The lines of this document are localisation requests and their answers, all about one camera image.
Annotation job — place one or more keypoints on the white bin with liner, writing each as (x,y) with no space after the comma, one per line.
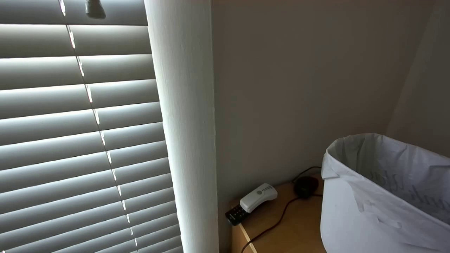
(375,211)

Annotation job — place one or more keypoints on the white handheld device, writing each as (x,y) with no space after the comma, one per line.
(258,197)

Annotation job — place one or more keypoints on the black remote control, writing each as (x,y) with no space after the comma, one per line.
(235,215)

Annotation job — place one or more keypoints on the black round puck device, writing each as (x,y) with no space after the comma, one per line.
(306,186)

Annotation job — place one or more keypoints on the white slatted window blind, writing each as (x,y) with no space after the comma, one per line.
(71,141)

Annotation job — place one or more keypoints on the dark blind wand knob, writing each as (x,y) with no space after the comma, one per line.
(95,7)

